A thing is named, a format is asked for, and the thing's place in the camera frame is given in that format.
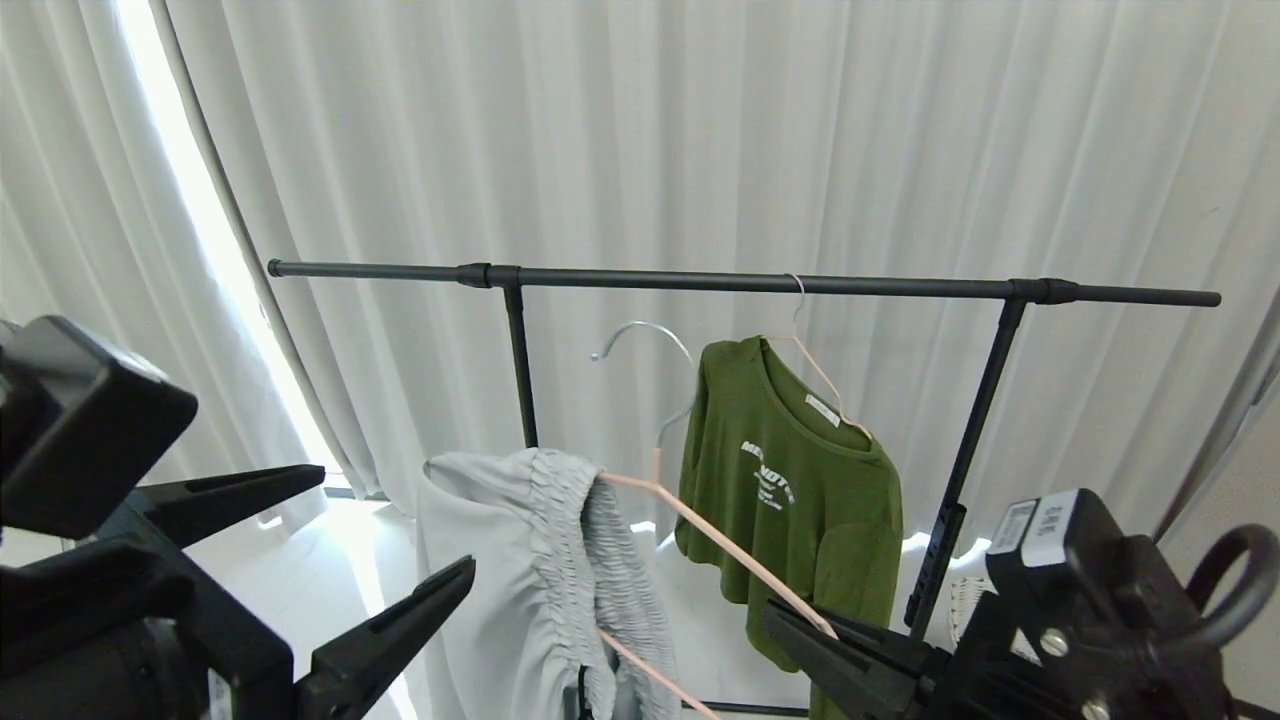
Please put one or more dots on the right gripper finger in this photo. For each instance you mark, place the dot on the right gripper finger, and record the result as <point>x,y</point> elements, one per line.
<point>870,645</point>
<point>880,695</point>

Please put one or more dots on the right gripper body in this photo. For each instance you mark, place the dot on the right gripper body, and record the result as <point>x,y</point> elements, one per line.
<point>985,680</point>

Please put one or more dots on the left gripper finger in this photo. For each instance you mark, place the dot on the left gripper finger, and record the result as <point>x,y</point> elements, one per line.
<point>380,650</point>
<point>220,500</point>

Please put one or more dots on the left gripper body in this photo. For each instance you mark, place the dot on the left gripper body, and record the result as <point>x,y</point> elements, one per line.
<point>150,650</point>

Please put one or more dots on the green shirt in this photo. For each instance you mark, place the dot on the green shirt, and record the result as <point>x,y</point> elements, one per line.
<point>800,540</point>

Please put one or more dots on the pale grey garment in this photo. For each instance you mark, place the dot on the pale grey garment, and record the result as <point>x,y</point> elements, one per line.
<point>500,580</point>

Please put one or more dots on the pink clothes hanger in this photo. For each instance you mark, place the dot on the pink clothes hanger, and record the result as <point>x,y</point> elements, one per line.
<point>801,292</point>
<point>740,557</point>

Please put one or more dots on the white laundry basket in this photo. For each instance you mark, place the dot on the white laundry basket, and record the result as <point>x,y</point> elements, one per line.
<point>970,600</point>

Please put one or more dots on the black clothes rack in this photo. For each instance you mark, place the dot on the black clothes rack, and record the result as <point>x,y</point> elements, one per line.
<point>700,281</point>

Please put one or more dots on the white curtain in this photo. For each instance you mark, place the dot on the white curtain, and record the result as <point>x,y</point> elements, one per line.
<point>700,130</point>
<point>80,200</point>

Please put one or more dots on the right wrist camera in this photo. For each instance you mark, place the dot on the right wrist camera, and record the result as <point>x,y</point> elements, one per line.
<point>1100,580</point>

